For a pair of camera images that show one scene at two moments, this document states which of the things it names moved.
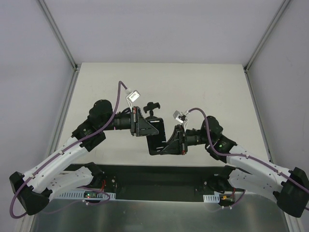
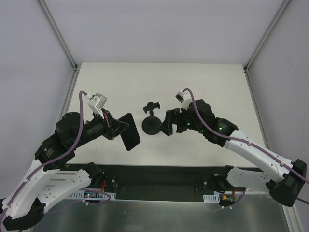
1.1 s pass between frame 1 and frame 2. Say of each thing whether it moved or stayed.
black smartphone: moved
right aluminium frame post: stayed
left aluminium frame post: stayed
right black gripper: moved
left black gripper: moved
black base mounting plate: stayed
